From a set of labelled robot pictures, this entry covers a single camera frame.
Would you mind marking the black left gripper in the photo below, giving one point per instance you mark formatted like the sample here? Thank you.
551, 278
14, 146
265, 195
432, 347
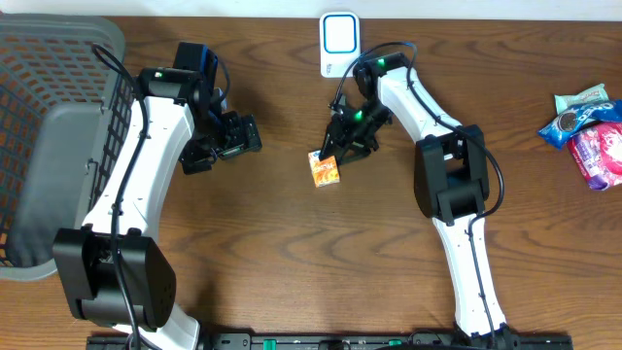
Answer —
214, 152

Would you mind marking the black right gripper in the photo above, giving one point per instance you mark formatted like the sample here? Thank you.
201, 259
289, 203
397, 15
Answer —
344, 141

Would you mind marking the orange snack packet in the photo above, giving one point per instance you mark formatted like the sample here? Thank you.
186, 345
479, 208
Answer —
324, 172

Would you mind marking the blue Oreo cookie pack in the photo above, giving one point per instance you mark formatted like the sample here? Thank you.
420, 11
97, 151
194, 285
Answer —
558, 132

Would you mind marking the purple snack package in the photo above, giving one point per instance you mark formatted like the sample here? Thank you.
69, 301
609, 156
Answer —
597, 152

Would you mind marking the mint green wipes pack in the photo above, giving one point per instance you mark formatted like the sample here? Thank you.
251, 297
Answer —
596, 93

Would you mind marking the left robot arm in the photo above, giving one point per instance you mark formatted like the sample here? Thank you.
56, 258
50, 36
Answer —
111, 270

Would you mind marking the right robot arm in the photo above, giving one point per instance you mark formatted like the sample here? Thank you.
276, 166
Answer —
451, 182

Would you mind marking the grey plastic mesh basket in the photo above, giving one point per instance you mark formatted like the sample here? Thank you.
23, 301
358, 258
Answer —
64, 118

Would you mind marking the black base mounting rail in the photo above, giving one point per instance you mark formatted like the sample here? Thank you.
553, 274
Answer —
419, 340

